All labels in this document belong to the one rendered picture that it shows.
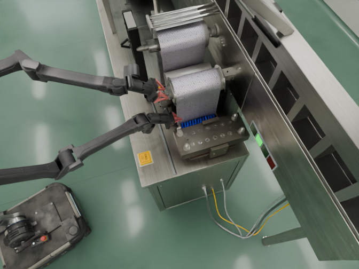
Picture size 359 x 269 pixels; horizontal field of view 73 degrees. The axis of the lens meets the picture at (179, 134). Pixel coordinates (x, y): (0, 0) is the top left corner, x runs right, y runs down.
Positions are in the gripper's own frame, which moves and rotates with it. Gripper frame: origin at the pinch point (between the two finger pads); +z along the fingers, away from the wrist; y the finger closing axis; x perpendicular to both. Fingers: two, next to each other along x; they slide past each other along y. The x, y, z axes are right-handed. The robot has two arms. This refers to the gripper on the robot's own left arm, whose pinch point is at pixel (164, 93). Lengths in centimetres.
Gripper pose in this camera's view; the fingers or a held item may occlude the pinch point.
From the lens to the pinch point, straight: 122.7
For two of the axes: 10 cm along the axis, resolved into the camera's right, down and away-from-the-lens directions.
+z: 7.5, 1.0, 6.6
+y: 2.9, 8.4, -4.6
